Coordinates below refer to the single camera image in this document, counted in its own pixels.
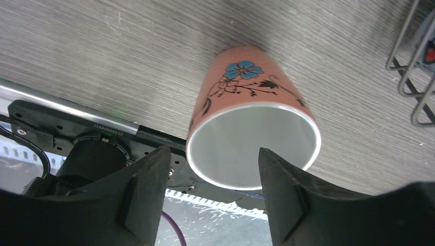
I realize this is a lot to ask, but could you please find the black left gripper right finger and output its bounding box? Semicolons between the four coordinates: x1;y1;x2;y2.
258;148;434;245

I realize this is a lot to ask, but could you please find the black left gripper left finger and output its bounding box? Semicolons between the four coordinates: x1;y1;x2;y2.
1;146;171;245

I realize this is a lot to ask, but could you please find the pink floral mug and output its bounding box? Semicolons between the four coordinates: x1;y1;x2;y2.
186;46;322;191

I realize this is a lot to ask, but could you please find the grey ceramic mug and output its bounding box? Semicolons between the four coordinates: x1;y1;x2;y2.
412;9;434;75

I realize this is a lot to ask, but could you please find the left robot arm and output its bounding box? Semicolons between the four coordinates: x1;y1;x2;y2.
1;140;434;245

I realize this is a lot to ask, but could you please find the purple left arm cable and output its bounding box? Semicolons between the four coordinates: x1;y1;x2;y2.
160;210;188;246

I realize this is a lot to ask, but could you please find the dark wire dish rack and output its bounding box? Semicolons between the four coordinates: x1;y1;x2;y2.
385;1;434;128

